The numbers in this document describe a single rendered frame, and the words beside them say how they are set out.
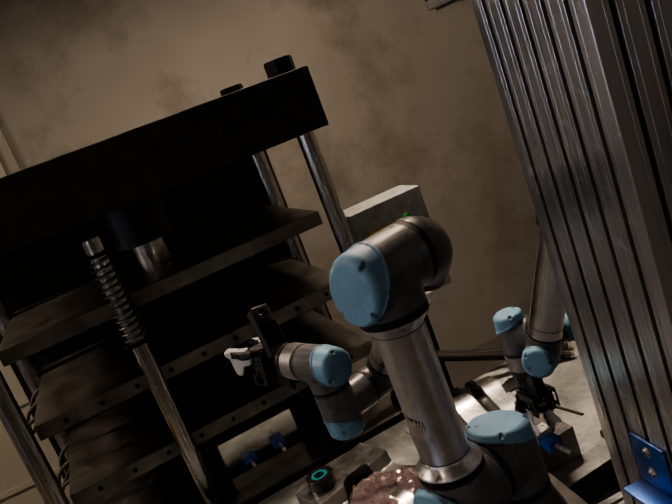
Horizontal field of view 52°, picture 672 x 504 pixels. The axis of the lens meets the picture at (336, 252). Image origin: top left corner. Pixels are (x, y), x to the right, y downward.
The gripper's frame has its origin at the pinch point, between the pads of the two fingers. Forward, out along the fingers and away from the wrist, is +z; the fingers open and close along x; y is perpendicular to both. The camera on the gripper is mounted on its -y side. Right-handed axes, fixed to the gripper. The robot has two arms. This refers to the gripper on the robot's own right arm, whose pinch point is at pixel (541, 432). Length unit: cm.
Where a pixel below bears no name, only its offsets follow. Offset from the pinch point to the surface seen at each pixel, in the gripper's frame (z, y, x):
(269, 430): -1, -78, -55
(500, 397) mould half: 0.1, -24.3, 4.4
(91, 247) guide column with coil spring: -82, -74, -82
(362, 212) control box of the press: -55, -85, 7
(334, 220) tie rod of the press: -59, -73, -8
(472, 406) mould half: -0.9, -26.1, -4.2
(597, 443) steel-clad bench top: 11.0, 1.5, 14.2
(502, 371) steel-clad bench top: 11, -56, 24
